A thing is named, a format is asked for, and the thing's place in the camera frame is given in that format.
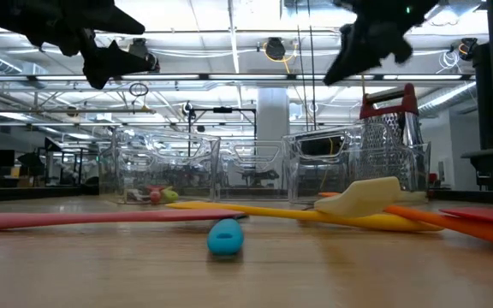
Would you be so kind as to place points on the yellow silicone spatula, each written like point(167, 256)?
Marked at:
point(272, 212)

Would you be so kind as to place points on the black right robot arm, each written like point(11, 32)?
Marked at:
point(400, 8)

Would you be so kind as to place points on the blue silicone spatula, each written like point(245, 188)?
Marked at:
point(225, 237)

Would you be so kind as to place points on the red steel box grater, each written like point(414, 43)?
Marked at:
point(390, 107)

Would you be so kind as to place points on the pink silicone spatula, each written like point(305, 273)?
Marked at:
point(79, 218)

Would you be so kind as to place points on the black background rig frame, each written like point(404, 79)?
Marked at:
point(223, 110)

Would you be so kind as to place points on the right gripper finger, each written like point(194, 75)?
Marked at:
point(355, 64)
point(347, 38)

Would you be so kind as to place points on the green silicone spoon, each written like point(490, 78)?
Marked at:
point(170, 195)

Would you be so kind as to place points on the clear plastic bin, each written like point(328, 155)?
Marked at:
point(315, 171)
point(165, 162)
point(253, 171)

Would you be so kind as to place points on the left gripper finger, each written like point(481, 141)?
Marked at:
point(114, 21)
point(109, 64)

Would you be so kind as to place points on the orange silicone spatula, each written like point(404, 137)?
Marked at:
point(465, 226)

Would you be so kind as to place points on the red silicone spatula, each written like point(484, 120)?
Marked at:
point(486, 215)

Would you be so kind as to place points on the white building column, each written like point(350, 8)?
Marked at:
point(272, 111)

